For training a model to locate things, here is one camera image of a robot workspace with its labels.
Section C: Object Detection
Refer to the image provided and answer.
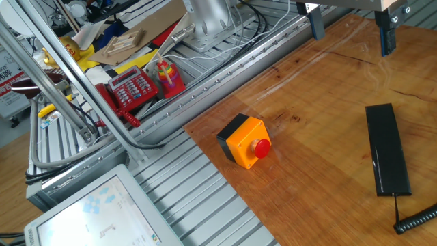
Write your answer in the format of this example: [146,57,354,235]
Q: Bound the red coiled phone cord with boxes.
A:
[95,108,141,128]

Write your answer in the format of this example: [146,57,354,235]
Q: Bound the red telephone handset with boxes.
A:
[94,83,120,119]

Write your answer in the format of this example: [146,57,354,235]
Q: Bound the orange emergency stop button box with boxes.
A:
[216,113,272,170]

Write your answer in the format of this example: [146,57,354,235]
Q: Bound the small wooden rack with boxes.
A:
[102,27,146,58]

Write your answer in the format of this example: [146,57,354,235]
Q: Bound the rainbow ring stacking toy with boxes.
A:
[155,53,187,100]

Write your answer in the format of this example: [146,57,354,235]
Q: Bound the silver Schunk gripper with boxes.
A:
[296,0,410,58]

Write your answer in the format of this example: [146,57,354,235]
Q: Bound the black telephone handset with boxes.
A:
[365,103,412,197]

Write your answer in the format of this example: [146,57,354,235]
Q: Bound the silver robot mounting plate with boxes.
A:
[182,20,262,53]

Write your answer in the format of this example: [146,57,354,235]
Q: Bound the black phone cord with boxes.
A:
[393,193,437,235]

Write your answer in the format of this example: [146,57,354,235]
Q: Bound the small printed packet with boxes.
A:
[40,111,62,130]

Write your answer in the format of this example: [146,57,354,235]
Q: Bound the brown cardboard sheet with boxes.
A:
[87,0,188,66]

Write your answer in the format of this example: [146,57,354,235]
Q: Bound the bolted aluminium table rail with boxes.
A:
[25,0,363,213]

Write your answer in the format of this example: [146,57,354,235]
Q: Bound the dark maroon bowl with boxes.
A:
[12,73,64,100]

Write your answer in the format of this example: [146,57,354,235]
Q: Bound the yellow handled tool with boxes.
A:
[37,94,74,119]

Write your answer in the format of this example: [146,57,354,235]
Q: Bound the long aluminium frame post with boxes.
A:
[5,0,151,163]

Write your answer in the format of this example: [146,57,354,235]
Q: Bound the white touchscreen teach pendant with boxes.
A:
[23,163,185,246]

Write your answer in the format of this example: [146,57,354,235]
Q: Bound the dark blue cloth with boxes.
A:
[94,22,127,49]

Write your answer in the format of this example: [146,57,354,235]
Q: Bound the short aluminium frame strut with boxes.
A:
[0,18,98,144]

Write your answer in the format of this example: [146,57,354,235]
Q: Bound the grey flexible hose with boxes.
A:
[29,98,117,170]

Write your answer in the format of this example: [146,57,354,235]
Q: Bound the red toy telephone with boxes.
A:
[107,65,160,112]

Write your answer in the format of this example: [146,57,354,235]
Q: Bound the yellow paper sheet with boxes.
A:
[114,49,160,74]

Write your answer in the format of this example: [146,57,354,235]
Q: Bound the red sheet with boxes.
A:
[152,22,180,47]

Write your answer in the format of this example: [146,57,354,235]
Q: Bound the golden piggy bank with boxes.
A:
[41,36,82,69]

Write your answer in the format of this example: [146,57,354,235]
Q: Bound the white sign with red banner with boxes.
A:
[0,47,31,120]

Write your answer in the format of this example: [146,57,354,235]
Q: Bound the black cable bundle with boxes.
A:
[25,160,83,186]

